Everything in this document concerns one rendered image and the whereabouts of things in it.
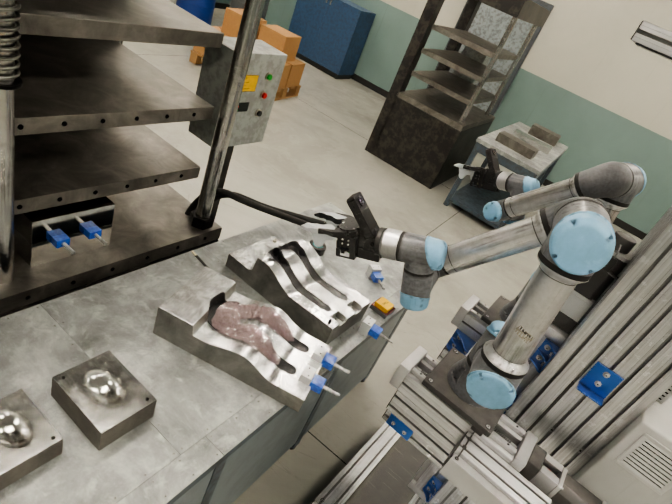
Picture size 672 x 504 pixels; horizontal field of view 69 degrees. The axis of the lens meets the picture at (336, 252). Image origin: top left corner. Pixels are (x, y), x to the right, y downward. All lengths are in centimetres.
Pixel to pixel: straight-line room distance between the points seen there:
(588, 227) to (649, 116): 684
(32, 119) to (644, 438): 179
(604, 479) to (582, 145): 662
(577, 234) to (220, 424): 99
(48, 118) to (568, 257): 133
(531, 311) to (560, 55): 692
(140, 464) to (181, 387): 24
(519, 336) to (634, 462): 55
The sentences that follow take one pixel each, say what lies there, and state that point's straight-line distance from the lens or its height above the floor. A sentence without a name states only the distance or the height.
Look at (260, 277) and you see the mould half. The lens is 179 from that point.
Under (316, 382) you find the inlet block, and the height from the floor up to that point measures 87.
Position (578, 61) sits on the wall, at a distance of 790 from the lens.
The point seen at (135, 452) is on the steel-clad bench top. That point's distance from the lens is 135.
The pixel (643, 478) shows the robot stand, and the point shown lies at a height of 109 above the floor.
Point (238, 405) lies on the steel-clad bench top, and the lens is 147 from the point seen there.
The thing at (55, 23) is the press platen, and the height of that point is 152.
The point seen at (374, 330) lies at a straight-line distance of 182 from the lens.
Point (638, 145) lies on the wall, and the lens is 791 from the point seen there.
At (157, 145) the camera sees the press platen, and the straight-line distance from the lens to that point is 208.
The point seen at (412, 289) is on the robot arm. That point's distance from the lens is 120.
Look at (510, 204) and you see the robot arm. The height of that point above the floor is 139.
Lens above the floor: 195
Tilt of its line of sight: 31 degrees down
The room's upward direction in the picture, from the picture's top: 24 degrees clockwise
